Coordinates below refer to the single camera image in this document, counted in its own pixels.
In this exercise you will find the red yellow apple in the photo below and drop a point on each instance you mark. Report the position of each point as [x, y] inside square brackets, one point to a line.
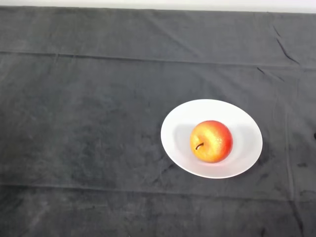
[214, 143]

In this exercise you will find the white round plate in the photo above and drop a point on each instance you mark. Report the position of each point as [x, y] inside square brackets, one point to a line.
[242, 138]

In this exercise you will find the black cloth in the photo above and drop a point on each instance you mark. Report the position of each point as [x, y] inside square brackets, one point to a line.
[74, 98]

